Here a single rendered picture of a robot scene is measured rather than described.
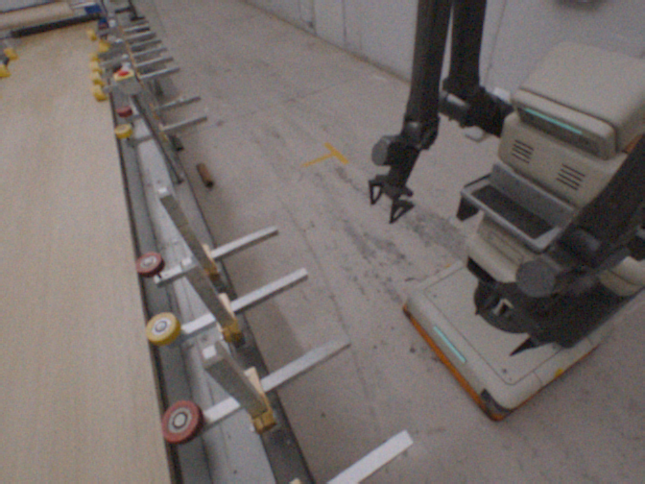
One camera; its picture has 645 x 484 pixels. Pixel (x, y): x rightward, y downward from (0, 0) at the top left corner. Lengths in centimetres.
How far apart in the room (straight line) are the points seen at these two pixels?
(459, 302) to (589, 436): 72
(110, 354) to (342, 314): 120
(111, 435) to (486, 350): 130
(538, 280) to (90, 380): 97
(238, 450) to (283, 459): 17
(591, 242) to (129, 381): 97
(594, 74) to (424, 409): 139
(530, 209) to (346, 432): 120
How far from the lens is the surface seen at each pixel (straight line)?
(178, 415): 86
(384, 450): 83
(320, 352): 87
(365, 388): 172
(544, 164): 93
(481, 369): 154
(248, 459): 108
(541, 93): 83
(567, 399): 194
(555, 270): 60
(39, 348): 116
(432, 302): 162
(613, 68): 82
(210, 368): 58
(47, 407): 104
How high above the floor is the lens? 165
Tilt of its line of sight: 47 degrees down
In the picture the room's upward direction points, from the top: 8 degrees counter-clockwise
